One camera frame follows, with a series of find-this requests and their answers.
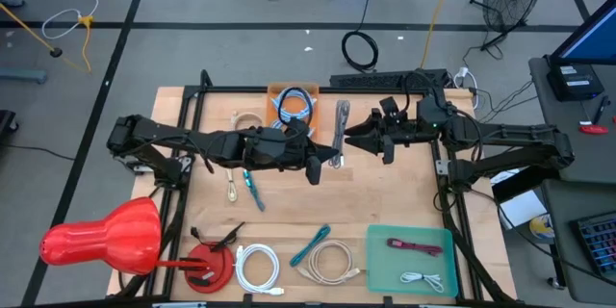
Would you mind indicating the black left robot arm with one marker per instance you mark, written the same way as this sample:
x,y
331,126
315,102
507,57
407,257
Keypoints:
x,y
159,132

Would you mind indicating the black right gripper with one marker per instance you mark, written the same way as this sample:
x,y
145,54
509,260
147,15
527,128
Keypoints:
x,y
414,127

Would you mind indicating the red desk lamp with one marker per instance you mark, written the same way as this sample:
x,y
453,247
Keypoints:
x,y
120,236

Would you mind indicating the green translucent plastic tray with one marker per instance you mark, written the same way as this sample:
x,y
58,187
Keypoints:
x,y
380,269

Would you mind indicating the black pen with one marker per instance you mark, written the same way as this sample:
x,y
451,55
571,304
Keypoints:
x,y
600,110

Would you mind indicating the black chair base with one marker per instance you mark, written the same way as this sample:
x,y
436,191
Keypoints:
x,y
6,125

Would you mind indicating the small red object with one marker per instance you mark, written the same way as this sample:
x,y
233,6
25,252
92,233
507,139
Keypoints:
x,y
593,129

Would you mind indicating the white power adapter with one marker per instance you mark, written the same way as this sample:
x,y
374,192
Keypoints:
x,y
464,74

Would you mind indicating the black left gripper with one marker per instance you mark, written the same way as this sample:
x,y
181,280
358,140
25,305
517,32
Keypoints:
x,y
274,149

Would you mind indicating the white paper sheet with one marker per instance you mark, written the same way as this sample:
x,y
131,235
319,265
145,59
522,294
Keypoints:
x,y
503,177

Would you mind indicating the black backlit keyboard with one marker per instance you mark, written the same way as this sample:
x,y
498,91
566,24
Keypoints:
x,y
599,245

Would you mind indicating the grey side desk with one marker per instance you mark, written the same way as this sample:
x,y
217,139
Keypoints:
x,y
563,250
553,106

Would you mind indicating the yellow blue round object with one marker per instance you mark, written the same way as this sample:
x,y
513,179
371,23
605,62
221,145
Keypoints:
x,y
543,227

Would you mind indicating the black aluminium table frame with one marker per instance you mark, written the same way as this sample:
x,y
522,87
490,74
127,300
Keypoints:
x,y
179,221

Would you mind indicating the orange translucent plastic tray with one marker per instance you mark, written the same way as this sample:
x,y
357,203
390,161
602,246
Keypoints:
x,y
274,85

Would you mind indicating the black box device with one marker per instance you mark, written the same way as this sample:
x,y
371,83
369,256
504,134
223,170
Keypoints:
x,y
575,82

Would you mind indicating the white box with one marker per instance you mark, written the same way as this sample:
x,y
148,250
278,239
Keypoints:
x,y
522,209

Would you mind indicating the grey furniture foot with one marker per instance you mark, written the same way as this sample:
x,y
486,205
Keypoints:
x,y
24,76

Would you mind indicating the black computer monitor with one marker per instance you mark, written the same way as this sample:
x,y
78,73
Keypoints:
x,y
592,38

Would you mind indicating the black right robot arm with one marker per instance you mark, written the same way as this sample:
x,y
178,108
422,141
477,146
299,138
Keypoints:
x,y
520,132

